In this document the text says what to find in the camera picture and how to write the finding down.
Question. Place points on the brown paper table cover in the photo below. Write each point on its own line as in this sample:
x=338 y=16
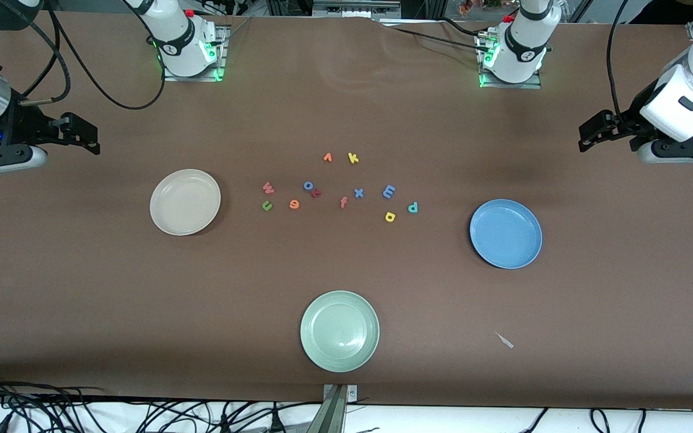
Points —
x=82 y=288

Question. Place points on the orange background object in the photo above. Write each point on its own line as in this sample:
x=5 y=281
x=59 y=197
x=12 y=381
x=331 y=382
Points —
x=465 y=6

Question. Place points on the yellow foam letter k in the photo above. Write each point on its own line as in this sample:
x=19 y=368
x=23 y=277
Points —
x=352 y=158

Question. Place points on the beige round plate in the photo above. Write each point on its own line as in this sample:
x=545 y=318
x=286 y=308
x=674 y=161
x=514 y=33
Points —
x=185 y=202

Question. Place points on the teal foam letter p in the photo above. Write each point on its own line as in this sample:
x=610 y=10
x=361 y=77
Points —
x=412 y=208

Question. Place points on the blue foam letter E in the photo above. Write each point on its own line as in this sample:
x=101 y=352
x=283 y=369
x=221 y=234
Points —
x=388 y=192

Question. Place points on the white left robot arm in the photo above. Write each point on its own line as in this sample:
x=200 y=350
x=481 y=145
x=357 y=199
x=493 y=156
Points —
x=524 y=42

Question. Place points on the pale green round plate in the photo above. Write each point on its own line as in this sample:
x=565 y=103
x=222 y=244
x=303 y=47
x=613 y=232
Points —
x=340 y=331

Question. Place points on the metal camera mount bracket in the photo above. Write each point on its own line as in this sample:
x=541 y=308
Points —
x=335 y=415

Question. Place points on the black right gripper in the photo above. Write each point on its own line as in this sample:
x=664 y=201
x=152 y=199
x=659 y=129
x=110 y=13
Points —
x=14 y=120

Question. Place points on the small grey tape scrap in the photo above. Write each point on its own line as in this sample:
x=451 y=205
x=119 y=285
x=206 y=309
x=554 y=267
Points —
x=505 y=340

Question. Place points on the blue round plate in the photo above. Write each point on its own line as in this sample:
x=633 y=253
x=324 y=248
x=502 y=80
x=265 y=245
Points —
x=506 y=234

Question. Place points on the green foam letter u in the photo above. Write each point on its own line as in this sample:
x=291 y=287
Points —
x=267 y=207

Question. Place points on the pink foam letter w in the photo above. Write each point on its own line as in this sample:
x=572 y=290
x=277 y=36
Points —
x=268 y=189

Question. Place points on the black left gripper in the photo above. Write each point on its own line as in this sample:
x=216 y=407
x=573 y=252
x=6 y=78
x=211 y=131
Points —
x=631 y=127

